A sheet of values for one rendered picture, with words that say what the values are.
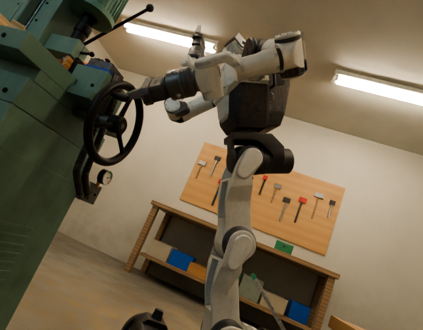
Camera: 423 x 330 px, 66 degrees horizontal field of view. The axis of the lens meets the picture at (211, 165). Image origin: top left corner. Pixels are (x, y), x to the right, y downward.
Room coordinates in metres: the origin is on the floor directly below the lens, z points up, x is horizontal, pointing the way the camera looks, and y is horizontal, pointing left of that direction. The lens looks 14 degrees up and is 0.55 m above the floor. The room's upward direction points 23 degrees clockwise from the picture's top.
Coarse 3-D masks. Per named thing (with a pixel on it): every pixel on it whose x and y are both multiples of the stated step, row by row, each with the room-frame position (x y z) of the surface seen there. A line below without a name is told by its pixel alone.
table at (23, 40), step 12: (0, 36) 0.85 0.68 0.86; (12, 36) 0.84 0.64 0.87; (24, 36) 0.82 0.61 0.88; (0, 48) 0.88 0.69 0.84; (12, 48) 0.84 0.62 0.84; (24, 48) 0.84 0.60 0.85; (36, 48) 0.86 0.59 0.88; (12, 60) 0.94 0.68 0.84; (24, 60) 0.89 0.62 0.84; (36, 60) 0.88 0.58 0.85; (48, 60) 0.91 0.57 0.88; (48, 72) 0.93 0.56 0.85; (60, 72) 0.97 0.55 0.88; (60, 84) 0.99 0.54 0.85; (72, 84) 1.03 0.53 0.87; (72, 96) 1.05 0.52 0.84; (84, 96) 1.00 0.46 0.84; (84, 108) 1.13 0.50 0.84; (108, 132) 1.35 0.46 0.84
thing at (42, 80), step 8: (0, 64) 0.96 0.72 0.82; (8, 64) 0.95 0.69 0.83; (16, 64) 0.94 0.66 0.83; (16, 72) 0.93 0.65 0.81; (24, 72) 0.92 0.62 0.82; (32, 72) 0.92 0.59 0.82; (40, 72) 0.91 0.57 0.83; (40, 80) 0.92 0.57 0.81; (48, 80) 0.95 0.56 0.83; (48, 88) 0.96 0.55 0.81; (56, 88) 0.99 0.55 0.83; (56, 96) 1.00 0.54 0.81; (64, 96) 1.03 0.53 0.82; (64, 104) 1.04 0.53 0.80; (72, 104) 1.07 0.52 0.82
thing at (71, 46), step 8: (48, 40) 1.14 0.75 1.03; (56, 40) 1.13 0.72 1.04; (64, 40) 1.12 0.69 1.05; (72, 40) 1.11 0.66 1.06; (80, 40) 1.11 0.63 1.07; (48, 48) 1.14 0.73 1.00; (56, 48) 1.12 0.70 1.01; (64, 48) 1.11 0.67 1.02; (72, 48) 1.10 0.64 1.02; (80, 48) 1.12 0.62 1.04; (56, 56) 1.18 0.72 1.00; (64, 56) 1.14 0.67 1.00; (72, 56) 1.12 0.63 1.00; (80, 56) 1.14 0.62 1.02
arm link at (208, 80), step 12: (180, 72) 0.85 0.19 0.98; (192, 72) 0.86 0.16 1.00; (204, 72) 0.84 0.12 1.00; (216, 72) 0.84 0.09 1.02; (192, 84) 0.86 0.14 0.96; (204, 84) 0.86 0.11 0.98; (216, 84) 0.86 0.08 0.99; (192, 96) 0.90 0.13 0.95; (204, 96) 0.89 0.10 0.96; (216, 96) 0.88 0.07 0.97
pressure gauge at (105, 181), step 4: (100, 172) 1.30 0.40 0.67; (104, 172) 1.30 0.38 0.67; (108, 172) 1.32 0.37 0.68; (100, 176) 1.30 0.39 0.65; (104, 176) 1.30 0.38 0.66; (108, 176) 1.33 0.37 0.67; (112, 176) 1.35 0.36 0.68; (100, 180) 1.31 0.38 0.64; (104, 180) 1.32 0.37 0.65; (108, 180) 1.34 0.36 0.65; (96, 184) 1.33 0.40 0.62; (104, 184) 1.32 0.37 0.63
